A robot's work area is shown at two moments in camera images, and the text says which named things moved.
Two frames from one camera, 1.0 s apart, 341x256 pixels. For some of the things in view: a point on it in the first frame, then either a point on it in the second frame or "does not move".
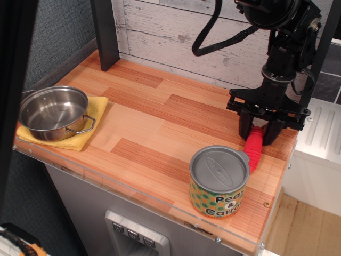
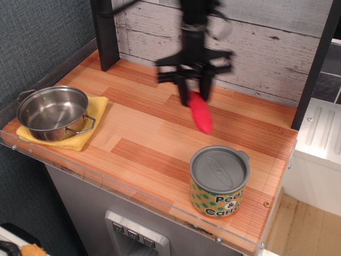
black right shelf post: [326, 38] does not move
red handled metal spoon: [253, 148] -> [201, 111]
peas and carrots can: [218, 174] does not move
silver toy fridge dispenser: [127, 237] does not move
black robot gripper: [270, 100] -> [192, 68]
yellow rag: [96, 109] does not move
